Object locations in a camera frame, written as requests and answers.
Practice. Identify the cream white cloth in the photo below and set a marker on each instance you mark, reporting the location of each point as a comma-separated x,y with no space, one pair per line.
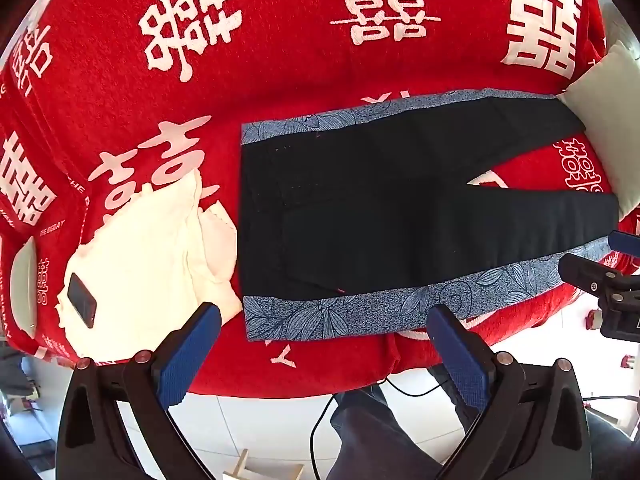
140,260

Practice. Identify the black pants with floral stripes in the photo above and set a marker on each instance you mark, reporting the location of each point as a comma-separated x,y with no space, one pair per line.
375,210

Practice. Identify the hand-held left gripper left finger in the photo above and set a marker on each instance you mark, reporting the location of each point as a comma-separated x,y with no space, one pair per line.
190,355

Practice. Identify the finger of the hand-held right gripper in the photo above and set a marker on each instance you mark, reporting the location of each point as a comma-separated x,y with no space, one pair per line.
625,244
585,270

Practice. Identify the person's leg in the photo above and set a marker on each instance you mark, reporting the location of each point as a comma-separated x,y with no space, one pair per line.
370,435

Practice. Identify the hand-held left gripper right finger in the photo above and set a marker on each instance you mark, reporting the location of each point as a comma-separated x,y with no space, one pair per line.
460,355

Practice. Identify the large white pillow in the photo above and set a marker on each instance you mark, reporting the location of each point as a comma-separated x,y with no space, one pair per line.
610,110

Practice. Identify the red printed blanket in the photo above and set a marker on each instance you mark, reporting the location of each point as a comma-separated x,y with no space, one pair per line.
300,60

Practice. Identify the small white pillow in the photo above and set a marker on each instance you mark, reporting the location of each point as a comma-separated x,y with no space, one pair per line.
24,285

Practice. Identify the light wooden frame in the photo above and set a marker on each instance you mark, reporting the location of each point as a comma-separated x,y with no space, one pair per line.
260,470

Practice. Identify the black smartphone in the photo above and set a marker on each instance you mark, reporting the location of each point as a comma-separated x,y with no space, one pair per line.
82,300

